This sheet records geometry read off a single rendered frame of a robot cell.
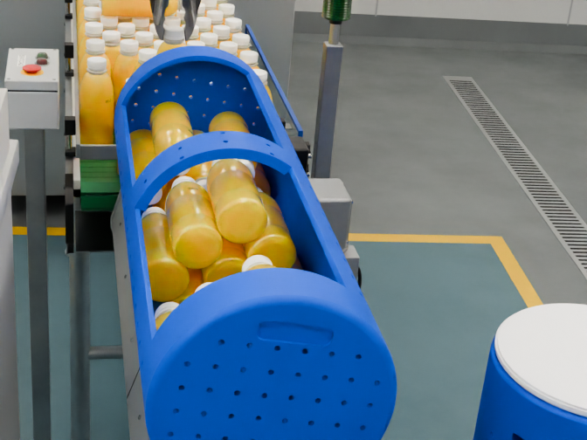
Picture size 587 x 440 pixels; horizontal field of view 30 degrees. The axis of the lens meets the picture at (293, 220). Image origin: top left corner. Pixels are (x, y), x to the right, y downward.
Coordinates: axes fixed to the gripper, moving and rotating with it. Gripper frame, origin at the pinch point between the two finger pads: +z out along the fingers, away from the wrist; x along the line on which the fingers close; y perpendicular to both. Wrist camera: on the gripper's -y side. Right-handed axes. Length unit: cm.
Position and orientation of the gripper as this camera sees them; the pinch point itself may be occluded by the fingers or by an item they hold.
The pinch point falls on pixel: (174, 32)
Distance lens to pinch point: 214.2
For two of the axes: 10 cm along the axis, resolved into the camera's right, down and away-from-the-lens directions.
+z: -0.8, 9.0, 4.4
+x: 9.8, -0.1, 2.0
